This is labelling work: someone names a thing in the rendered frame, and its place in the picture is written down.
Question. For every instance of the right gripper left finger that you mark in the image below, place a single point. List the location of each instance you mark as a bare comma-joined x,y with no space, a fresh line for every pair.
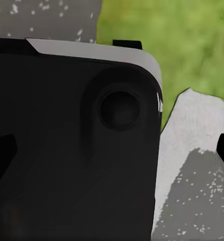
8,150

